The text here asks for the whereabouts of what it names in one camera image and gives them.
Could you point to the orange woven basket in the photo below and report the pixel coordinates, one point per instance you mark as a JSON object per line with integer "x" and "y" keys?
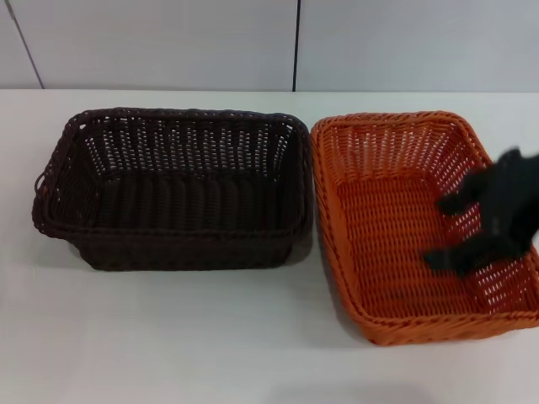
{"x": 387, "y": 235}

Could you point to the dark brown woven basket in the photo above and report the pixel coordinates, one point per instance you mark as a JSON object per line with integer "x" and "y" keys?
{"x": 185, "y": 202}

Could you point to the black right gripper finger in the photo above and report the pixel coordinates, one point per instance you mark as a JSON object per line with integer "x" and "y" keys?
{"x": 450, "y": 260}
{"x": 455, "y": 203}

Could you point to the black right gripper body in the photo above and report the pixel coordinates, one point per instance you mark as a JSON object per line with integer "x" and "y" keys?
{"x": 509, "y": 198}

